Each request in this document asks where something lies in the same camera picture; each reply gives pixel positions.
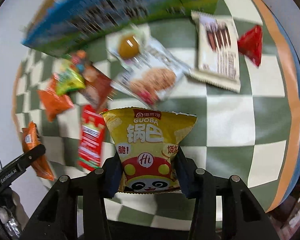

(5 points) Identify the clear packet with orange ball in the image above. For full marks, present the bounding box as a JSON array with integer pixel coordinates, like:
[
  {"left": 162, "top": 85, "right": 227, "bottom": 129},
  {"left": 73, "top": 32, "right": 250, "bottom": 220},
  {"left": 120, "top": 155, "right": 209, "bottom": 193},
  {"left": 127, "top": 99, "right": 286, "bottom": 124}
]
[{"left": 106, "top": 24, "right": 151, "bottom": 60}]

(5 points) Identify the green white checkered bedsheet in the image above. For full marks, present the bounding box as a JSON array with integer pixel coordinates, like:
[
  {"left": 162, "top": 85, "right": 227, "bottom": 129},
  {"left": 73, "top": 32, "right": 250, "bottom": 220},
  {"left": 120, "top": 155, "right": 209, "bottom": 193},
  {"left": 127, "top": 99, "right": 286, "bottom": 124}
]
[{"left": 13, "top": 0, "right": 300, "bottom": 230}]

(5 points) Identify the brown snack packet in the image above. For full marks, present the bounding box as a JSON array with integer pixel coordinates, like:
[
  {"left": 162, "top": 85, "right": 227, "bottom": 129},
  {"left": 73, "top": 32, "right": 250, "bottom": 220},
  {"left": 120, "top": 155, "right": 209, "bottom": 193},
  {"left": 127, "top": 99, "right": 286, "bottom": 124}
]
[{"left": 79, "top": 65, "right": 113, "bottom": 113}]

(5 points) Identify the red triangular snack packet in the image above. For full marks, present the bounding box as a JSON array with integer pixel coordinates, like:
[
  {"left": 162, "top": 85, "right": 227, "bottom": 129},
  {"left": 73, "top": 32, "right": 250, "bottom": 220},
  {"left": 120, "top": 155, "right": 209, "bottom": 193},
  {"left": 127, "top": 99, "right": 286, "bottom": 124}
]
[{"left": 237, "top": 25, "right": 263, "bottom": 67}]

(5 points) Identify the orange snack packet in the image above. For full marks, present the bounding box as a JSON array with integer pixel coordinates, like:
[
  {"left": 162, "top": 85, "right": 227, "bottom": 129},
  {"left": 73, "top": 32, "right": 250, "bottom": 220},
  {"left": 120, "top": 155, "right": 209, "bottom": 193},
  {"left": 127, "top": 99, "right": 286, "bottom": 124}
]
[{"left": 37, "top": 73, "right": 74, "bottom": 122}]

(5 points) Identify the white Franzzi cookie packet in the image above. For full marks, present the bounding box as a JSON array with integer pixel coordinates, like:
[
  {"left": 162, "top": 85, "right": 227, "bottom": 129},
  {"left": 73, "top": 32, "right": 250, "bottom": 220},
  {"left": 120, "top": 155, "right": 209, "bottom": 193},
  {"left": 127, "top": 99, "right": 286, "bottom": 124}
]
[{"left": 189, "top": 11, "right": 241, "bottom": 93}]

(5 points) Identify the yellow guoba snack bag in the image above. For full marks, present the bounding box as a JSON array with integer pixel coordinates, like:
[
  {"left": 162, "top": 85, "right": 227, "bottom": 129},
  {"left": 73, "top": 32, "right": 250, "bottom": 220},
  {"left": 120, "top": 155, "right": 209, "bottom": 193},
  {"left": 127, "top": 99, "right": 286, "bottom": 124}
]
[{"left": 101, "top": 107, "right": 197, "bottom": 194}]

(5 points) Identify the red printed snack packet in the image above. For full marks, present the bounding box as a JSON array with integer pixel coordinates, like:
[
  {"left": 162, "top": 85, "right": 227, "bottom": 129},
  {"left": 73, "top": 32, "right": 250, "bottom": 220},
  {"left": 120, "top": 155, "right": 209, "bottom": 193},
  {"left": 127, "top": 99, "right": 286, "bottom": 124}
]
[{"left": 78, "top": 105, "right": 106, "bottom": 171}]

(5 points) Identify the blue and green carton box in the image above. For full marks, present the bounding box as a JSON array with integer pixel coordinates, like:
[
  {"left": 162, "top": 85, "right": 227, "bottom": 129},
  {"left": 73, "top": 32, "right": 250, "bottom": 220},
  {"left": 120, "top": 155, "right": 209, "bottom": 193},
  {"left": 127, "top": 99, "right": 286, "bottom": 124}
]
[{"left": 22, "top": 0, "right": 219, "bottom": 57}]

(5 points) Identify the white round cracker packet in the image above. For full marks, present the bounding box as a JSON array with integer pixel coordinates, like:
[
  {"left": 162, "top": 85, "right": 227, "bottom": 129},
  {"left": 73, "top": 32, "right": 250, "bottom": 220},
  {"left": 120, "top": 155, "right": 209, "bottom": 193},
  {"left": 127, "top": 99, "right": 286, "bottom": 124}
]
[{"left": 110, "top": 37, "right": 191, "bottom": 108}]

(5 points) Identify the green colourful candy packet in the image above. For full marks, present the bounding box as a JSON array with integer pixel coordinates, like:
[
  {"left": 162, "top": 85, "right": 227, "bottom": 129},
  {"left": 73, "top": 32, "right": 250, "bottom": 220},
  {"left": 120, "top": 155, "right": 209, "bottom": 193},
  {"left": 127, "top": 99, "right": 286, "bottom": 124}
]
[{"left": 56, "top": 50, "right": 87, "bottom": 96}]

